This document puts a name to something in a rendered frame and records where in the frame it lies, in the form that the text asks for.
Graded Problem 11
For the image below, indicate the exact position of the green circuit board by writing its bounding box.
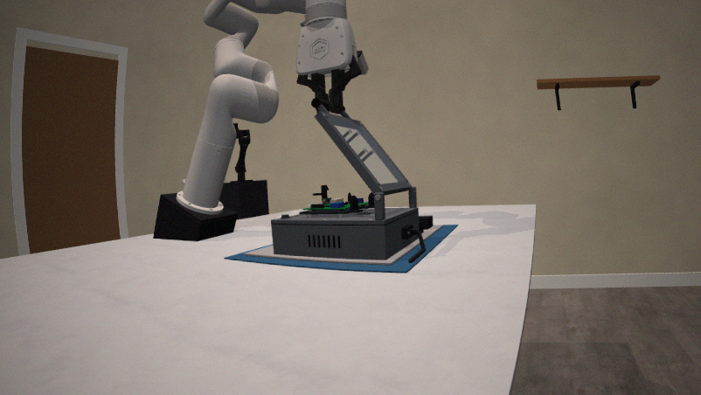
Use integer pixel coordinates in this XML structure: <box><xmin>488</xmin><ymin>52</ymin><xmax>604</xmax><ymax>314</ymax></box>
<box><xmin>303</xmin><ymin>198</ymin><xmax>369</xmax><ymax>210</ymax></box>

